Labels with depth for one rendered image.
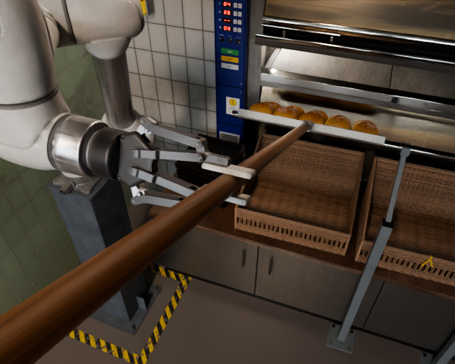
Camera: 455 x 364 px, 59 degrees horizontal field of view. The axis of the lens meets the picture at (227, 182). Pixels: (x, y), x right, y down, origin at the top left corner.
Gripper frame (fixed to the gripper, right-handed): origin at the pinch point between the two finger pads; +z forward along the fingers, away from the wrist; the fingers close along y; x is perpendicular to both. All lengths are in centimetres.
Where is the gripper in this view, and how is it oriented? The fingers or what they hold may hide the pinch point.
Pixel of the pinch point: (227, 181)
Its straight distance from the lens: 55.4
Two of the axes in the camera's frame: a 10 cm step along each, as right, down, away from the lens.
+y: -1.6, 9.5, 2.7
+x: -2.9, 2.2, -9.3
